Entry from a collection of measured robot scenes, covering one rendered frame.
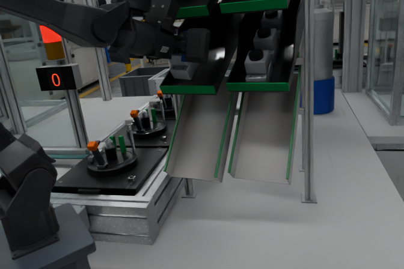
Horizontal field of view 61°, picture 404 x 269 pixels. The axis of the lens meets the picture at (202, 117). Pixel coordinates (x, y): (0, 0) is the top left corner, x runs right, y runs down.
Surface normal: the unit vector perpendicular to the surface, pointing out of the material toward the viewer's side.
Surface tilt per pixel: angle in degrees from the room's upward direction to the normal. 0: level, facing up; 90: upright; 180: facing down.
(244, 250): 0
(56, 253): 0
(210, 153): 45
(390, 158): 90
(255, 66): 115
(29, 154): 63
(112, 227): 90
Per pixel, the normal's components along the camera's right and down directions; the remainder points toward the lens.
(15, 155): 0.40, -0.23
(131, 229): -0.22, 0.33
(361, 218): -0.10, -0.94
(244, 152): -0.35, -0.44
